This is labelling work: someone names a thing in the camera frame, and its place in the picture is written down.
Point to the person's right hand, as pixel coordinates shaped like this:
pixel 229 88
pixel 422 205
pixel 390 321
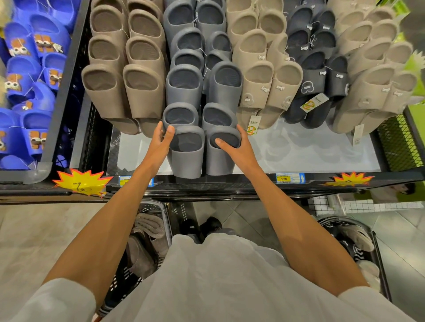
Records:
pixel 244 156

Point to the person's left hand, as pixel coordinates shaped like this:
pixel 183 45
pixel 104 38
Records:
pixel 157 156

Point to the grey rubber slipper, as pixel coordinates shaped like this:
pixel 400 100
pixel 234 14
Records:
pixel 225 93
pixel 219 162
pixel 184 89
pixel 181 116
pixel 217 116
pixel 187 159

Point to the taupe rubber slipper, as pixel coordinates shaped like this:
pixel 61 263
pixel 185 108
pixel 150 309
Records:
pixel 141 258
pixel 106 53
pixel 151 225
pixel 146 53
pixel 146 103
pixel 106 99

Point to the column of beige slippers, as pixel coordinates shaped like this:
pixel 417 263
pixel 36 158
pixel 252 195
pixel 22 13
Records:
pixel 255 83

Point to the column of black slippers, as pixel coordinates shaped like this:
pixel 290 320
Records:
pixel 312 83

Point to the column of grey slippers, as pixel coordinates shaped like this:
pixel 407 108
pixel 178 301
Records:
pixel 186 20

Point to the column of pale cream slippers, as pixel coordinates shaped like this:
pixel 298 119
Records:
pixel 372 86

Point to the display of blue cartoon slides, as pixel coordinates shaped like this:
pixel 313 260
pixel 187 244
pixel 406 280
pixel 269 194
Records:
pixel 30 66

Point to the black basket with wavy slots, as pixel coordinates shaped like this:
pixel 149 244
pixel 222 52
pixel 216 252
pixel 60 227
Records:
pixel 382 265

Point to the person's right forearm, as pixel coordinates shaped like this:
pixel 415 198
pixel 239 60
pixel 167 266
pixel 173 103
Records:
pixel 308 239

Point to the person's left forearm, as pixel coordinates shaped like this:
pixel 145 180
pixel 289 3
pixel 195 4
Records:
pixel 99 239

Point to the black side display bin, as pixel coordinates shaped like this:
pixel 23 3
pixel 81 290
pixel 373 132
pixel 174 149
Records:
pixel 59 99

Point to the person's light grey shirt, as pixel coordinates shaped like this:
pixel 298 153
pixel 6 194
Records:
pixel 215 282

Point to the yellow starburst price sticker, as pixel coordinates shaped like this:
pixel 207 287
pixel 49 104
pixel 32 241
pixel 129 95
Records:
pixel 348 179
pixel 83 182

